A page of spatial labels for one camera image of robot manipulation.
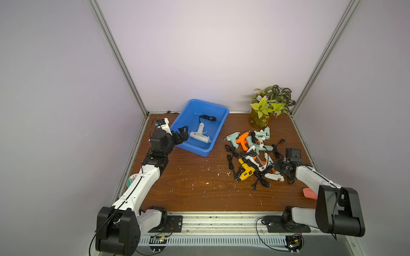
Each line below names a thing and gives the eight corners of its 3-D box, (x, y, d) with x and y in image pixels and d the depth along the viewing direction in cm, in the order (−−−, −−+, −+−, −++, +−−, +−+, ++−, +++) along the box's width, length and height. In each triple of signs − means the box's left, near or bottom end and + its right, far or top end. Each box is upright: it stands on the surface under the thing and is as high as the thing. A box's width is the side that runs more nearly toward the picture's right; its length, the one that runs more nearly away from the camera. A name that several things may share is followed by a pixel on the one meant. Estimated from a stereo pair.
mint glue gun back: (260, 145, 102) (261, 143, 100) (252, 133, 108) (252, 131, 106) (276, 138, 104) (277, 136, 103) (266, 128, 111) (267, 125, 109)
